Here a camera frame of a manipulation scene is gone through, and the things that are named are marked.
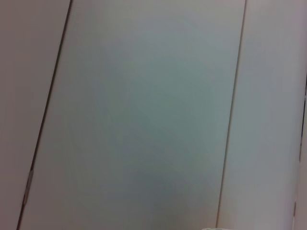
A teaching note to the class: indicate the clear plastic water bottle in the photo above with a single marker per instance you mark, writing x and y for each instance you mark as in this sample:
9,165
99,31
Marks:
213,228

